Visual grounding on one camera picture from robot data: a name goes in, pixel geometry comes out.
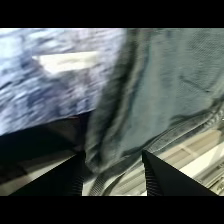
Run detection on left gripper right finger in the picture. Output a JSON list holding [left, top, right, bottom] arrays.
[[141, 149, 218, 197]]

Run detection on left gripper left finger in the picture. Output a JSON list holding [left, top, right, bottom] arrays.
[[10, 150, 86, 197]]

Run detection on grey-green garment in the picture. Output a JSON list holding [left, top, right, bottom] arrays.
[[83, 28, 224, 197]]

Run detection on silver frame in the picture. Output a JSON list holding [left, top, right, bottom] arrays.
[[0, 128, 224, 197]]

